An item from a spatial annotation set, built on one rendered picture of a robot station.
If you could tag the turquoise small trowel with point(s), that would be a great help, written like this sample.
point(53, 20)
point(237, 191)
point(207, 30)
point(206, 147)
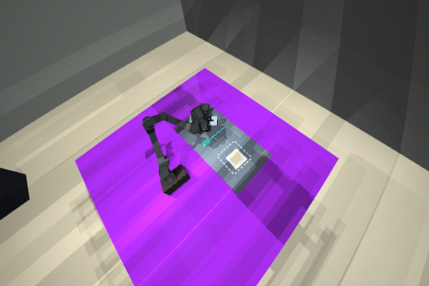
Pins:
point(207, 141)

